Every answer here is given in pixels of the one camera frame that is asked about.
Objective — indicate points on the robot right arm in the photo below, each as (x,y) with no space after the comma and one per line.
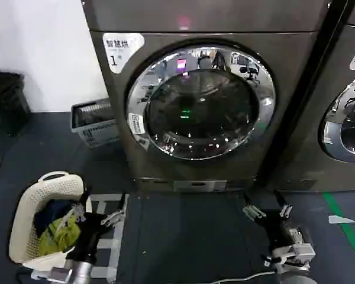
(296,257)

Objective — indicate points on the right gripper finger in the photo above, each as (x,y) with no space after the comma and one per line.
(285,210)
(251,211)

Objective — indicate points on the chrome-rimmed glass dryer door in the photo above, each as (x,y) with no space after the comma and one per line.
(352,130)

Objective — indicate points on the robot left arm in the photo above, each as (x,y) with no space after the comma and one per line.
(78,270)

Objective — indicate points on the white code sticker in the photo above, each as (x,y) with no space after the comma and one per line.
(137,124)

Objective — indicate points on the grey slatted plastic basket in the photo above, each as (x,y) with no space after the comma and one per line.
(99,130)

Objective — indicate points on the white energy label sticker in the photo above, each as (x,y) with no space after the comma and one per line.
(118,56)

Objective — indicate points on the round glass dryer door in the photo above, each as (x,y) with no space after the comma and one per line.
(201,118)

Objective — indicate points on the grey front-load dryer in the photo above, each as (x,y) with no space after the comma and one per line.
(213,23)

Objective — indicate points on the cream perforated laundry basket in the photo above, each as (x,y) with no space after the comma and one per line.
(26,213)

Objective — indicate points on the green garment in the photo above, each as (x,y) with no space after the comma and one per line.
(60,233)

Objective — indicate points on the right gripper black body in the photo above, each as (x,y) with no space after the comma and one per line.
(276,227)

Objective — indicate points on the green floor tape line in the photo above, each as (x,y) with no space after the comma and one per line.
(343,219)

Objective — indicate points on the grey dryer with cut-off door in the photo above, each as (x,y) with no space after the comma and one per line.
(331,59)

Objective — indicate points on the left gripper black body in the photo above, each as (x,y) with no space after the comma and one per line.
(90,233)

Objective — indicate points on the white floor tape piece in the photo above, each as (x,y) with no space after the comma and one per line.
(340,219)

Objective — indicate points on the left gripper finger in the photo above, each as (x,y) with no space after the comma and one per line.
(79,211)
(114,217)

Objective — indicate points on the navy blue garment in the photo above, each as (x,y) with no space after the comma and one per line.
(51,210)

